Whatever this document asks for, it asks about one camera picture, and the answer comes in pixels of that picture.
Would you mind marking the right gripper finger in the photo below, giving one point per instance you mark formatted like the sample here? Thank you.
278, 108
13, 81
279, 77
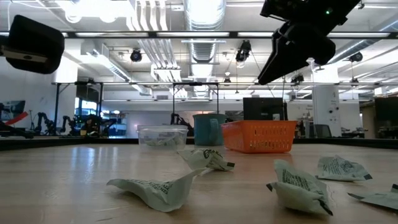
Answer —
287, 53

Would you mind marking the black background robot arm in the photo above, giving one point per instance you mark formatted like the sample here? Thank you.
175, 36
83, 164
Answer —
178, 119
46, 121

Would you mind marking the black monitor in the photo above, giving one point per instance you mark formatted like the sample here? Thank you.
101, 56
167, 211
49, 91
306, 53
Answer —
264, 109

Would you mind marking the white pillar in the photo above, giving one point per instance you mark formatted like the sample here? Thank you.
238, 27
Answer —
326, 102

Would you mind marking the grey office chair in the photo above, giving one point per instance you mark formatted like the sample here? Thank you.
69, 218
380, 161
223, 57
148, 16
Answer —
322, 130

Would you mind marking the orange plastic basket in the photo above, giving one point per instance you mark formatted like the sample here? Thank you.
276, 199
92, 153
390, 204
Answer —
259, 137

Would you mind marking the teal mug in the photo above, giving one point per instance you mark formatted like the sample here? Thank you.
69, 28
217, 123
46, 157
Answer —
205, 130

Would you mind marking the dark monitor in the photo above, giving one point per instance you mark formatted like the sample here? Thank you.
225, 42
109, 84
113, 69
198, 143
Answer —
387, 109

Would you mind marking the black overhead light bar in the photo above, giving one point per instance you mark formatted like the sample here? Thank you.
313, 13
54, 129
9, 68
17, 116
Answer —
152, 34

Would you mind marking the clear plastic container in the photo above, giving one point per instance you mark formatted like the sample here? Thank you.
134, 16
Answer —
162, 132

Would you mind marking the black ceiling camera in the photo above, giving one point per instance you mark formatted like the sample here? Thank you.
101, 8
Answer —
356, 57
243, 51
136, 56
297, 78

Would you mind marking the black station frame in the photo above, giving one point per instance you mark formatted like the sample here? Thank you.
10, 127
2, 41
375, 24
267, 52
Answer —
196, 83
57, 102

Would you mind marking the dark wall screen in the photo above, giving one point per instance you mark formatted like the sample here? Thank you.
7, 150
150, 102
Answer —
14, 107

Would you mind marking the white rectangular air duct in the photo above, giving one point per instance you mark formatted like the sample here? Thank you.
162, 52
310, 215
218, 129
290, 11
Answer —
115, 70

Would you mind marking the round silver ventilation duct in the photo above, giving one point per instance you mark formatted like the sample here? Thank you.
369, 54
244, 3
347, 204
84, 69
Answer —
203, 15

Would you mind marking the black aluminium table frame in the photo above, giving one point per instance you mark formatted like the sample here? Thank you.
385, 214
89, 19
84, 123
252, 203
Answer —
62, 142

